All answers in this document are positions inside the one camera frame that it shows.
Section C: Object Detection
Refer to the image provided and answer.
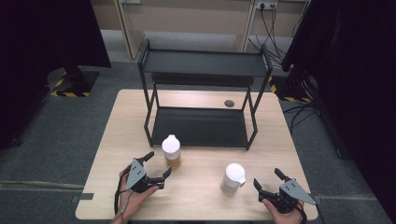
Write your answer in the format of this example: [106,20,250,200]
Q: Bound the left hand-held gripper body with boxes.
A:
[125,158,165,194]

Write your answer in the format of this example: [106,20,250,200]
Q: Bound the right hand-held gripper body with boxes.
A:
[257,179,317,215]

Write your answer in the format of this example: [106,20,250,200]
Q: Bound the orange spice jar white lid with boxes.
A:
[161,133,182,170]

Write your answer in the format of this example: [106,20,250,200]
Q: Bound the pale spice jar white lid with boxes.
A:
[219,162,247,197]

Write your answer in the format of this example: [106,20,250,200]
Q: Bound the black metal two-tier shelf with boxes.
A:
[137,37,274,151]

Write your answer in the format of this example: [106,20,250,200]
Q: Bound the person's left hand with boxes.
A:
[113,167,160,224]

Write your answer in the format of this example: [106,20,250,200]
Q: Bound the person's right hand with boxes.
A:
[262,199,305,224]

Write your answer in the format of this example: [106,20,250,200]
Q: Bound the black stand base striped edge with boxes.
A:
[47,66,100,98]
[268,69,313,104]

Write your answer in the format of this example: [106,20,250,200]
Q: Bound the black curtain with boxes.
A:
[0,0,112,151]
[281,0,396,220]

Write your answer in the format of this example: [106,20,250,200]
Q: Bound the beige wooden cabinet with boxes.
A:
[90,0,312,61]

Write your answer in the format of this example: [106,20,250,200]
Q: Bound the right hand-held gripper cable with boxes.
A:
[293,202,309,224]

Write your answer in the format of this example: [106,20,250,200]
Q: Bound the hand-held gripper cable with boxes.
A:
[293,202,309,224]
[113,166,133,224]

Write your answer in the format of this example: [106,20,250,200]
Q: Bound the left hand-held gripper cable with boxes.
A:
[113,166,133,224]

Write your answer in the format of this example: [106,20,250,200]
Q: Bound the black floor cables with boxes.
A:
[281,77,319,134]

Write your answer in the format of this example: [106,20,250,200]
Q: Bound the black hanging power cables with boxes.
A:
[248,3,304,68]

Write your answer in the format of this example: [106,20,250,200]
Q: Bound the white wall power socket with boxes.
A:
[256,0,279,10]

